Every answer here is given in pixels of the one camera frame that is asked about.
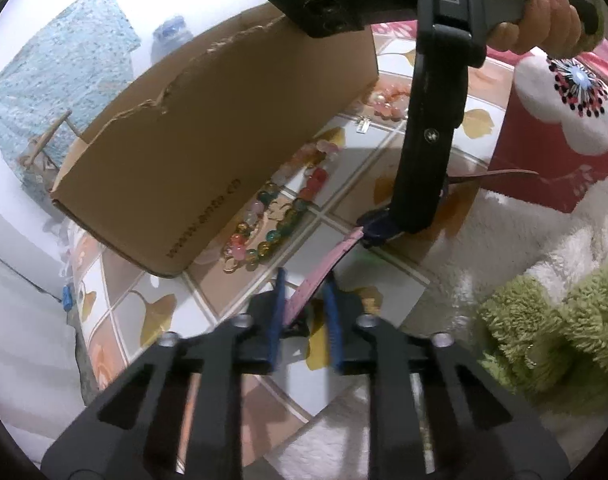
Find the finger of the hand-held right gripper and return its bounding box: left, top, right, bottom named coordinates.
left=358, top=57, right=483, bottom=249

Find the brown cardboard box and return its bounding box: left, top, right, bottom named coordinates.
left=49, top=10, right=379, bottom=278

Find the wooden chair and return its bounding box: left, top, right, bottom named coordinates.
left=16, top=109, right=85, bottom=191

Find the pink orange bead bracelet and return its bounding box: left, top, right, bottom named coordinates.
left=366, top=87, right=413, bottom=121

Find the ginkgo leaf print tablecloth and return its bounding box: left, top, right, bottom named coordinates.
left=66, top=35, right=509, bottom=421

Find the pale pink bead bracelet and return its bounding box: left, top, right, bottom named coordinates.
left=279, top=139, right=343, bottom=171

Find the colourful glass bead bracelet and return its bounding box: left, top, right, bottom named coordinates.
left=219, top=165, right=329, bottom=275

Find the blue water jug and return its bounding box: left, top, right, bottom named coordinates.
left=149, top=16, right=193, bottom=63

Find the white curtain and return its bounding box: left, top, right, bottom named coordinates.
left=0, top=195, right=92, bottom=461

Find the white green fluffy robe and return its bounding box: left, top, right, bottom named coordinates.
left=434, top=175, right=608, bottom=461

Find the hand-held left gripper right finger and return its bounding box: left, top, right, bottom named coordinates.
left=324, top=280, right=569, bottom=480

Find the pink floral blanket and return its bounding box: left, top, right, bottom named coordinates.
left=371, top=20, right=608, bottom=213

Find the person's right hand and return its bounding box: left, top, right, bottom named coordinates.
left=486, top=0, right=584, bottom=58

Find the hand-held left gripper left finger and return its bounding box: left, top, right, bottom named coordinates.
left=41, top=267, right=287, bottom=480

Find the blue patterned cloth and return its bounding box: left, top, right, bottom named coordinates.
left=0, top=0, right=142, bottom=191

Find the pink leather strap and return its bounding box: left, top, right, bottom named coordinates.
left=282, top=169, right=540, bottom=328

